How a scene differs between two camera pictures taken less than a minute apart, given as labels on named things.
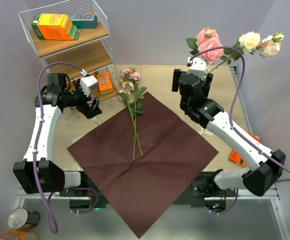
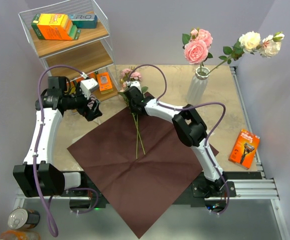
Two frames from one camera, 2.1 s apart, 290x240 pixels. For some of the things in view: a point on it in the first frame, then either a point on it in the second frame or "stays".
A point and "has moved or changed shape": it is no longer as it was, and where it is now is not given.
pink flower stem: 207,38 has moved or changed shape
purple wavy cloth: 90,101 stays
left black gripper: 91,112 stays
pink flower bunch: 130,91 → 138,134
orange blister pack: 104,83 stays
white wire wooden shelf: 70,37 stays
